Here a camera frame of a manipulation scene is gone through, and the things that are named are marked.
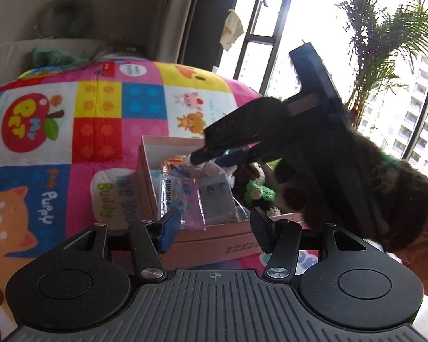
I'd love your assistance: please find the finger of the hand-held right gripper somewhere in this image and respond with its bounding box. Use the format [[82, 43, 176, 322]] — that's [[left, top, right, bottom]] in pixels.
[[203, 97, 290, 151], [190, 142, 272, 168]]

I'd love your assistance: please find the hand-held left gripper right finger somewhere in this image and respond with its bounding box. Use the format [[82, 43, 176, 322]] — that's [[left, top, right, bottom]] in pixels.
[[250, 207, 376, 281]]

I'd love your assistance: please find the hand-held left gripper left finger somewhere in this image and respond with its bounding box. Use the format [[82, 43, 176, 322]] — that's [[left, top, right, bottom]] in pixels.
[[62, 207, 181, 281]]

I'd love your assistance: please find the brown crochet piece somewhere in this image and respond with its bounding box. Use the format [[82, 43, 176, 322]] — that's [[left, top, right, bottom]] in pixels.
[[233, 162, 267, 195]]

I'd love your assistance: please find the white blue printed packet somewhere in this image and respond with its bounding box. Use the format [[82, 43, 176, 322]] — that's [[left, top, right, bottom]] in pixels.
[[158, 174, 186, 222]]

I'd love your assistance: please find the clear zipper bag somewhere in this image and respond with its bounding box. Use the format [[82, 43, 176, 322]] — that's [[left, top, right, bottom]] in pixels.
[[179, 178, 207, 233]]

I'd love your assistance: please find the pink cardboard box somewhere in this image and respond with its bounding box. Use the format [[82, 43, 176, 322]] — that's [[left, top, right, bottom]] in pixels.
[[137, 135, 309, 268]]

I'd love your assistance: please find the green black crochet doll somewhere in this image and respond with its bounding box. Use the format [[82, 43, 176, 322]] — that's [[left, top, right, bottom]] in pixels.
[[244, 180, 278, 215]]

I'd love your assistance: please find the orange yellow snack packet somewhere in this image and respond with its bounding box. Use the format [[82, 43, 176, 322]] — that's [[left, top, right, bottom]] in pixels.
[[160, 156, 187, 176]]

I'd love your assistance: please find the person's right forearm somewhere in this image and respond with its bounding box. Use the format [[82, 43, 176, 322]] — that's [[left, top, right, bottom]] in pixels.
[[300, 128, 428, 254]]

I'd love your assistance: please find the person's right hand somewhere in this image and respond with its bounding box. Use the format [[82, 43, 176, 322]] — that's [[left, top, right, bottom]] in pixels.
[[273, 157, 312, 221]]

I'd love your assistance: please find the green palm plant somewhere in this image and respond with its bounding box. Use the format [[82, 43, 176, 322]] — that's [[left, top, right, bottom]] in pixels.
[[336, 0, 428, 134]]

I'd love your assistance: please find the hanging beige cloth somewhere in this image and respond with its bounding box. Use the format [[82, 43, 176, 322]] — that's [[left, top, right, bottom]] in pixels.
[[220, 8, 245, 51]]

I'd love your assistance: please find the beige curtain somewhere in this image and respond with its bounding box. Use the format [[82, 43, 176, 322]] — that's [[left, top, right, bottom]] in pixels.
[[152, 0, 209, 65]]

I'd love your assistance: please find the colourful cartoon play mat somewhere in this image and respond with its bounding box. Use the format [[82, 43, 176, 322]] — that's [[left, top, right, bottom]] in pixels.
[[0, 59, 322, 340]]

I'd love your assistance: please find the peach clothing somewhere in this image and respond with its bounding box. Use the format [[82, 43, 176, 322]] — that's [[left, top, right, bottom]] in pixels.
[[392, 190, 428, 296]]

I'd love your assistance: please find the teal cloth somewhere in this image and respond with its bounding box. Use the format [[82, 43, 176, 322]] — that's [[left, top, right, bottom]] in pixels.
[[31, 46, 90, 69]]

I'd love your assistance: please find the grey round plush cushion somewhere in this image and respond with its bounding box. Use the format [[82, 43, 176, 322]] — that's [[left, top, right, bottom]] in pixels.
[[37, 0, 95, 40]]

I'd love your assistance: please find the black window frame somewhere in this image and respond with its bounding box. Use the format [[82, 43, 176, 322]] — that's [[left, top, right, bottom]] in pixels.
[[210, 0, 428, 188]]

